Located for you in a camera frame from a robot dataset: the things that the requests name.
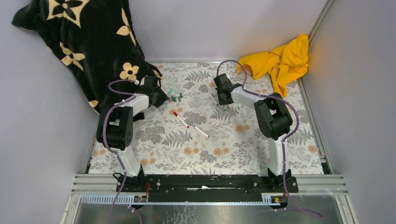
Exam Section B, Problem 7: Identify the teal capped marker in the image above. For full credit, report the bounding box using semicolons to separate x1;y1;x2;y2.
208;93;219;106

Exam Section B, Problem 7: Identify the red capped white marker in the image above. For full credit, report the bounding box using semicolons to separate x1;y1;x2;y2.
173;112;190;128

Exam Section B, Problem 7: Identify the grey capped white marker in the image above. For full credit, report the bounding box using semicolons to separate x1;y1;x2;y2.
191;124;210;138

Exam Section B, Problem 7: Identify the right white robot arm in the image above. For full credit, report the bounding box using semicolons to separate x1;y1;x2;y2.
213;74;293;192

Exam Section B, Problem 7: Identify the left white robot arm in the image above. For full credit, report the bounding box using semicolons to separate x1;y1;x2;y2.
96;76;168;192

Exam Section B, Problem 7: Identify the floral patterned table mat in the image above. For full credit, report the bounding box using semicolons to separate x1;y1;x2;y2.
88;62;325;175

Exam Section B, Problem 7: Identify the yellow cloth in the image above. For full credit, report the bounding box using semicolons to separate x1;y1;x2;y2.
236;34;309;98

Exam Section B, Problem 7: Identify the black floral plush blanket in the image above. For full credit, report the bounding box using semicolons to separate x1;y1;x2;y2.
12;0;163;113

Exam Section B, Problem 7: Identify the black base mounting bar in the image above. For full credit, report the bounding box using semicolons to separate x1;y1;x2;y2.
113;171;299;198

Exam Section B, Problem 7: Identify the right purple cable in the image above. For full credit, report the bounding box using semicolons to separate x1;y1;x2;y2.
216;60;324;220

